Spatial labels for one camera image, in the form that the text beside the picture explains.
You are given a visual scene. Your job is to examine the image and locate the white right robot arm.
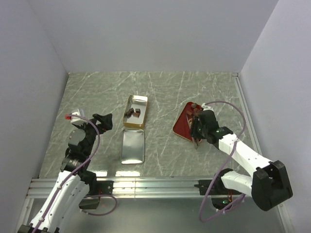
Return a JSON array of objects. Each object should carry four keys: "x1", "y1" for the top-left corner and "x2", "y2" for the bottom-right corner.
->
[{"x1": 190, "y1": 109, "x2": 293, "y2": 211}]

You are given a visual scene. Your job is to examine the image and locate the aluminium rail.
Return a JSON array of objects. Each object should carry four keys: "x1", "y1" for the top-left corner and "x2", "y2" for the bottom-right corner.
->
[
  {"x1": 232, "y1": 72, "x2": 270, "y2": 177},
  {"x1": 26, "y1": 177, "x2": 212, "y2": 199}
]

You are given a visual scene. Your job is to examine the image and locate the red tin tray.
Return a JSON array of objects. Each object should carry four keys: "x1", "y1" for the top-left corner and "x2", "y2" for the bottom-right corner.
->
[{"x1": 173, "y1": 102, "x2": 201, "y2": 141}]

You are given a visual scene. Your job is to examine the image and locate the silver tin lid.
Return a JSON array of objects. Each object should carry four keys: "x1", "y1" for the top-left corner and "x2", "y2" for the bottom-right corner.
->
[{"x1": 121, "y1": 129, "x2": 145, "y2": 165}]

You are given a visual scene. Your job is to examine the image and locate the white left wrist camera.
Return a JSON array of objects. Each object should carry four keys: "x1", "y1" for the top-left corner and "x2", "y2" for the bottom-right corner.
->
[{"x1": 65, "y1": 109, "x2": 86, "y2": 126}]

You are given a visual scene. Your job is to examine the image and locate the aluminium right rail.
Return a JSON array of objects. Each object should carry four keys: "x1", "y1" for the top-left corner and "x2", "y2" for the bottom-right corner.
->
[{"x1": 232, "y1": 72, "x2": 270, "y2": 177}]

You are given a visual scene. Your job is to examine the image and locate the aluminium front rail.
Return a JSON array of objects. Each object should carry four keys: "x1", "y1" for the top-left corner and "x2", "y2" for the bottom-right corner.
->
[{"x1": 26, "y1": 177, "x2": 212, "y2": 199}]

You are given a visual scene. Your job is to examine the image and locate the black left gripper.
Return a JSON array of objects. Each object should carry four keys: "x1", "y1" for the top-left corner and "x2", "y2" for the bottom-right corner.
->
[{"x1": 75, "y1": 113, "x2": 112, "y2": 156}]

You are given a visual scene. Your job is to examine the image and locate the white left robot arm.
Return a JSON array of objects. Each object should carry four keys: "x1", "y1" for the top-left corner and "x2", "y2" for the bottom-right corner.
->
[{"x1": 18, "y1": 111, "x2": 113, "y2": 233}]

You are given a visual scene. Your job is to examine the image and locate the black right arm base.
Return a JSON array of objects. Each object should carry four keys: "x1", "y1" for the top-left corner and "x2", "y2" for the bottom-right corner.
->
[{"x1": 194, "y1": 178, "x2": 241, "y2": 212}]

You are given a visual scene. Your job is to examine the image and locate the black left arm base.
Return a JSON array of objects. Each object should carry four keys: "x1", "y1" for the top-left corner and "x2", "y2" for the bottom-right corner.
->
[{"x1": 79, "y1": 181, "x2": 114, "y2": 210}]

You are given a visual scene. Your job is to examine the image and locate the metal tweezers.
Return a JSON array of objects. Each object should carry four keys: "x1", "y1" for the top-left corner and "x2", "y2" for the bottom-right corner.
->
[{"x1": 191, "y1": 116, "x2": 201, "y2": 150}]

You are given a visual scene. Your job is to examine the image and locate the gold tin box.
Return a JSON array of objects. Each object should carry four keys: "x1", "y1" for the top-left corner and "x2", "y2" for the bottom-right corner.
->
[{"x1": 122, "y1": 95, "x2": 148, "y2": 129}]

